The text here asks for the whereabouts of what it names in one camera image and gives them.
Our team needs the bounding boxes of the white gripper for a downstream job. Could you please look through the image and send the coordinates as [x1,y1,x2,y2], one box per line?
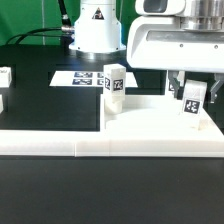
[127,16,224,103]

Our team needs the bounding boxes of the white sheet with markers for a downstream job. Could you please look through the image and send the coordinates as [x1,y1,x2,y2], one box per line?
[49,70,139,89]

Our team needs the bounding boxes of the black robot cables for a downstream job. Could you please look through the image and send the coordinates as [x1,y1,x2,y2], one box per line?
[4,0,76,46]

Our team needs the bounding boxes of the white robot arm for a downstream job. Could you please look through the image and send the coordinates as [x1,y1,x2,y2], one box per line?
[70,0,224,101]

